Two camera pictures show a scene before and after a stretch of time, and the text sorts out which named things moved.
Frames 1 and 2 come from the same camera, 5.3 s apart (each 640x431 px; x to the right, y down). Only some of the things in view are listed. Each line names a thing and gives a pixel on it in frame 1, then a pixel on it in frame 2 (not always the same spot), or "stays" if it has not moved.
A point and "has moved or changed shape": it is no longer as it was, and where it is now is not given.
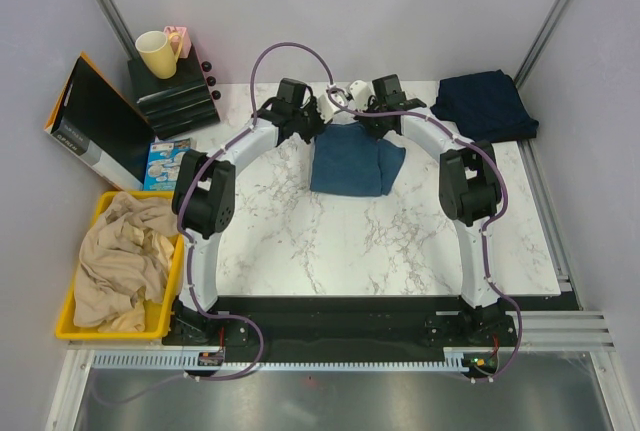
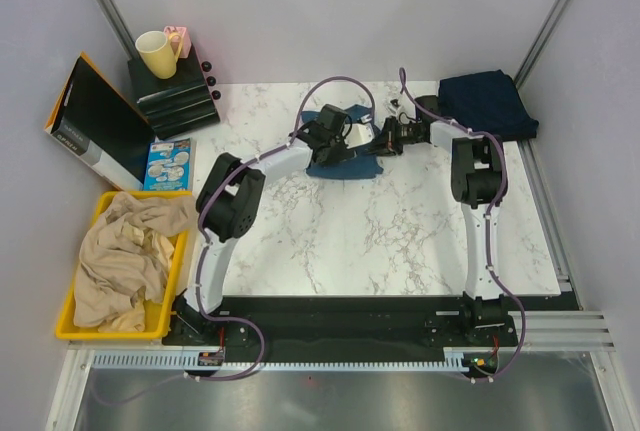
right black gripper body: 374,125 -> 407,133
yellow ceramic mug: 155,49 stays
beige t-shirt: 124,259 stays
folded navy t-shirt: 487,106 stays
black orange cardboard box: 94,121 stays
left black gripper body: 309,122 -> 339,152
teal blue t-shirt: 348,162 has moved or changed shape
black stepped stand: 177,104 stays
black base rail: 351,323 stays
